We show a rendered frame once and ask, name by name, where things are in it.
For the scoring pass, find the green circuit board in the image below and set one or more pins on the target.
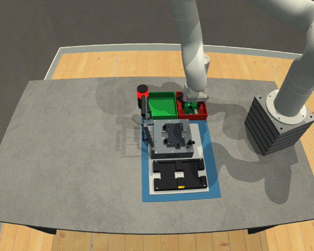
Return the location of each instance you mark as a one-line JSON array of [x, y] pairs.
[[190, 108]]

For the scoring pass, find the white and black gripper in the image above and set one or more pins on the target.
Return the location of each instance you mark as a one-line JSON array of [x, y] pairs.
[[183, 96]]

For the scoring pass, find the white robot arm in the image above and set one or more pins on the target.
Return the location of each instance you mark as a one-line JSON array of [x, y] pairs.
[[286, 105]]

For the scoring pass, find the green open bin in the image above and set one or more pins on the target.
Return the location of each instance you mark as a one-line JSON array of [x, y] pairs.
[[163, 105]]

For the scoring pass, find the red bin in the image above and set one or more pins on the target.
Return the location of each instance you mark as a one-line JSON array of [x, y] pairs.
[[202, 111]]

